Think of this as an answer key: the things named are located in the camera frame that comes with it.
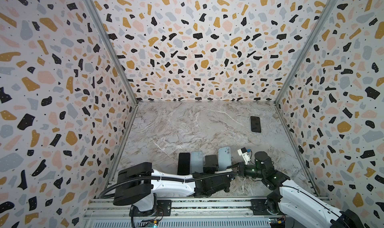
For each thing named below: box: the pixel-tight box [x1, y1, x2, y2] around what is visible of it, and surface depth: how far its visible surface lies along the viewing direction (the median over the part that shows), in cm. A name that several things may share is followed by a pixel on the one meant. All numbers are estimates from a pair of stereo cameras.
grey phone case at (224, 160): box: [218, 146, 232, 171], surface depth 85 cm
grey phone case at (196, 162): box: [190, 151, 204, 174], surface depth 92 cm
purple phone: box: [177, 152, 191, 176], surface depth 90 cm
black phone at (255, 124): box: [250, 116, 262, 133], surface depth 111 cm
